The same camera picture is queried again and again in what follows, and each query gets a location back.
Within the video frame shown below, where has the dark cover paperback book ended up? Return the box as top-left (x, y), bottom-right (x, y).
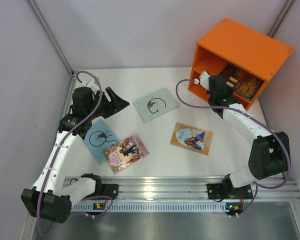
top-left (220, 64), bottom-right (264, 101)

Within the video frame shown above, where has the pink Shakespeare story book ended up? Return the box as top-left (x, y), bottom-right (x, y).
top-left (103, 134), bottom-right (149, 174)

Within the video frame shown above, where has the orange Othello book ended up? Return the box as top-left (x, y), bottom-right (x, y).
top-left (170, 123), bottom-right (213, 156)

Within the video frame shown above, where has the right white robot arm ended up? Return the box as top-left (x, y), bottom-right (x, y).
top-left (199, 71), bottom-right (291, 188)

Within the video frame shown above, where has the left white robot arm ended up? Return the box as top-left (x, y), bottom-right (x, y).
top-left (21, 86), bottom-right (130, 224)

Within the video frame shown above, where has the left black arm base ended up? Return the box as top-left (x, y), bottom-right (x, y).
top-left (97, 184), bottom-right (119, 200)

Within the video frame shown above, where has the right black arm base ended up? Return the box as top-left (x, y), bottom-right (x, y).
top-left (206, 183), bottom-right (230, 202)

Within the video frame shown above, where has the orange wooden shelf cabinet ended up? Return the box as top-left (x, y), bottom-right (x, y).
top-left (190, 18), bottom-right (294, 110)

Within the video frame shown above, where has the light blue booklet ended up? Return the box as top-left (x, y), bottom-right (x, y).
top-left (83, 119), bottom-right (120, 165)

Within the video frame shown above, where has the pale green Gatsby book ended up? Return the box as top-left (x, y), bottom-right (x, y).
top-left (132, 87), bottom-right (179, 123)

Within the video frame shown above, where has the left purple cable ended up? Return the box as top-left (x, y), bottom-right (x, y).
top-left (36, 70), bottom-right (103, 236)

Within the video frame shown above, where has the purple cable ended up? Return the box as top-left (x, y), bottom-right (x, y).
top-left (175, 79), bottom-right (291, 218)
top-left (36, 70), bottom-right (103, 236)

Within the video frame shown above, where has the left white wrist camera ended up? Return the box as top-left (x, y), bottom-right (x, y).
top-left (80, 78), bottom-right (99, 89)

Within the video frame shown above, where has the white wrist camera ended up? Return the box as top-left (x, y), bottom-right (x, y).
top-left (80, 78), bottom-right (99, 89)
top-left (194, 70), bottom-right (211, 90)

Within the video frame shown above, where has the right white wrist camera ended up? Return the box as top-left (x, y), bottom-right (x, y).
top-left (194, 70), bottom-right (211, 90)

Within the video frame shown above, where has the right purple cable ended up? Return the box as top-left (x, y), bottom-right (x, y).
top-left (175, 79), bottom-right (291, 218)

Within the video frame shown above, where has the aluminium mounting rail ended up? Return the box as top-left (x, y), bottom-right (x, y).
top-left (62, 175), bottom-right (300, 213)

